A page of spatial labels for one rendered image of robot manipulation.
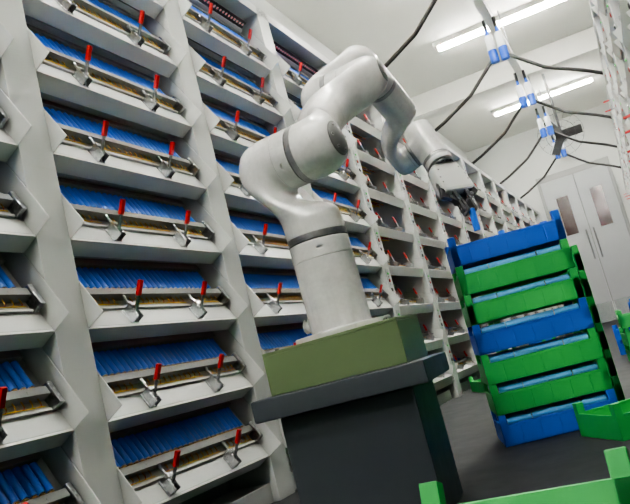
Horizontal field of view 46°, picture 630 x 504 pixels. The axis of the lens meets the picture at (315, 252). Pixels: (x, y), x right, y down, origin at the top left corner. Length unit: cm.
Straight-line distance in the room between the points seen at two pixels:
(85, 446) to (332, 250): 60
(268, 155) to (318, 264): 24
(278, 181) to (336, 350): 36
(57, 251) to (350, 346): 63
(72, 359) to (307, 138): 62
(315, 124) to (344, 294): 33
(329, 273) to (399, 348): 20
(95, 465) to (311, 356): 47
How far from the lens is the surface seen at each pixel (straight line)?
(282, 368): 138
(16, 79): 170
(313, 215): 143
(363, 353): 133
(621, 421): 178
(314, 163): 144
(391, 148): 213
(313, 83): 186
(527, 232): 205
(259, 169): 149
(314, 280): 142
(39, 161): 164
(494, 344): 202
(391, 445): 133
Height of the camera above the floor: 30
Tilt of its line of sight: 9 degrees up
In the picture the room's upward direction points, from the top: 14 degrees counter-clockwise
